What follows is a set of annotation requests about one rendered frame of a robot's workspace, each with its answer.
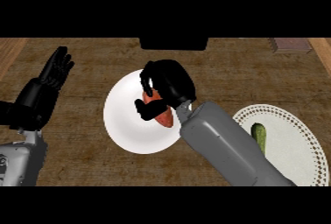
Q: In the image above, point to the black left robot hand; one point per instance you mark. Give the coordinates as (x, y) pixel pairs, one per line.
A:
(36, 99)

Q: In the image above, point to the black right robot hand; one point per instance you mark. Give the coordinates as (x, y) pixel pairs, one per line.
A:
(171, 80)

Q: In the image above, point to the orange sweet potato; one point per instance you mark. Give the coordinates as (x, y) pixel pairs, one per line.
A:
(165, 117)

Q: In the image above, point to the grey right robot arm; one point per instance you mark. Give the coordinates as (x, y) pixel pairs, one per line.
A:
(228, 145)

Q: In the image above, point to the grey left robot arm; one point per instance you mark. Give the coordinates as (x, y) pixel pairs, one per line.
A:
(17, 162)

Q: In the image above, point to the white round plate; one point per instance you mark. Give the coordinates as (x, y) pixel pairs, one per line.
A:
(129, 128)

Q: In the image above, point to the white round dotted placemat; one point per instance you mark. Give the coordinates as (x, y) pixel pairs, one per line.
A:
(293, 145)

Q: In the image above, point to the black box appliance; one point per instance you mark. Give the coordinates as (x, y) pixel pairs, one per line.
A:
(174, 43)

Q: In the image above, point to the green cucumber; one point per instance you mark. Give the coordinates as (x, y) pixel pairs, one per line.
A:
(259, 135)

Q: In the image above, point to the brown wooden block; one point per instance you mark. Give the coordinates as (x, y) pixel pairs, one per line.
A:
(292, 45)

